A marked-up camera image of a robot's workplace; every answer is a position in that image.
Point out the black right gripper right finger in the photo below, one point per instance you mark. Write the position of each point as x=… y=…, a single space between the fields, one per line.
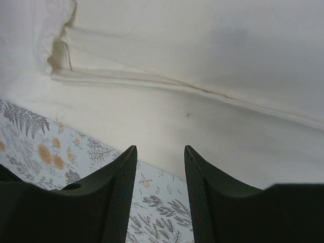
x=224 y=209

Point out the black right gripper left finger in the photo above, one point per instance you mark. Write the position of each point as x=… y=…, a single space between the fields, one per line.
x=93 y=209

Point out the cream white t shirt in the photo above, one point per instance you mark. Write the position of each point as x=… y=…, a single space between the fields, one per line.
x=239 y=81

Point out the floral patterned table cloth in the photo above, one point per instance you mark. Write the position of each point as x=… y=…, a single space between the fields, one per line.
x=50 y=155

